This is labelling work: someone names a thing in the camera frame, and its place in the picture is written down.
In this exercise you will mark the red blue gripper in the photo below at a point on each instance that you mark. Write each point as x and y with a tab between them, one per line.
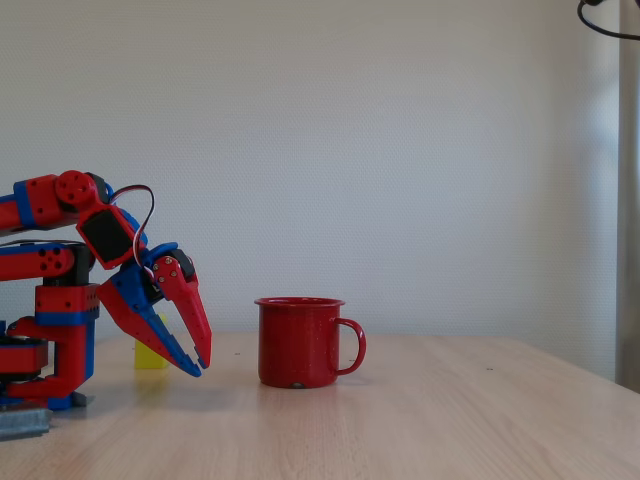
134	286

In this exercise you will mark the yellow-green toy block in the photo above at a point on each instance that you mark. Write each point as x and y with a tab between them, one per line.
146	358

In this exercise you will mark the red speckled enamel mug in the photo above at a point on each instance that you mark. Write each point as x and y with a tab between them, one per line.
295	345

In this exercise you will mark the grey tape piece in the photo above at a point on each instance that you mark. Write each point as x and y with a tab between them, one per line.
84	400

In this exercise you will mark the grey metal clamp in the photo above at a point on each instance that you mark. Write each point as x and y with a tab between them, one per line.
22	424

